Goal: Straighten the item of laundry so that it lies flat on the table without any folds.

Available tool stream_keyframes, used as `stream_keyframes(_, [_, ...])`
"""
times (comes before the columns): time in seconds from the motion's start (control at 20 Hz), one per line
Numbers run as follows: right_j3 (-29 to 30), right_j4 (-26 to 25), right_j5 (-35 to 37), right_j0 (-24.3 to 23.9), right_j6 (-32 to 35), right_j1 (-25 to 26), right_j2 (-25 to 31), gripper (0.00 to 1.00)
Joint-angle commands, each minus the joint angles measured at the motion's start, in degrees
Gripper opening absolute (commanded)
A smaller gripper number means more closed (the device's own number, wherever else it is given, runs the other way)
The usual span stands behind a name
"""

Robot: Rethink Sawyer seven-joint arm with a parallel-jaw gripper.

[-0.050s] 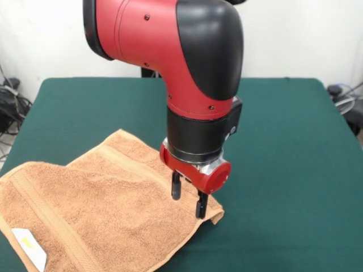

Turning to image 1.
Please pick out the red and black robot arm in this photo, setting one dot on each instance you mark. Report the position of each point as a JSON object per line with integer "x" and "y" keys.
{"x": 170, "y": 42}

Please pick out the dark green table cloth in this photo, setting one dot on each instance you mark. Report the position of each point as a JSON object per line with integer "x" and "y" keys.
{"x": 283, "y": 198}

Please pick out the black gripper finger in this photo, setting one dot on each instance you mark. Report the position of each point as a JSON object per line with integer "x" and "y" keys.
{"x": 176, "y": 187}
{"x": 202, "y": 205}

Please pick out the orange terry towel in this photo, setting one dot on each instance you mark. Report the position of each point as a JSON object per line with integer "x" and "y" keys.
{"x": 99, "y": 204}

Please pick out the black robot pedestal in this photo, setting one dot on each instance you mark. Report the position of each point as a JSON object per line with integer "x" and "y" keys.
{"x": 147, "y": 73}

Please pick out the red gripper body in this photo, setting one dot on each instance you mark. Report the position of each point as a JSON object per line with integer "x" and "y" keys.
{"x": 198, "y": 177}

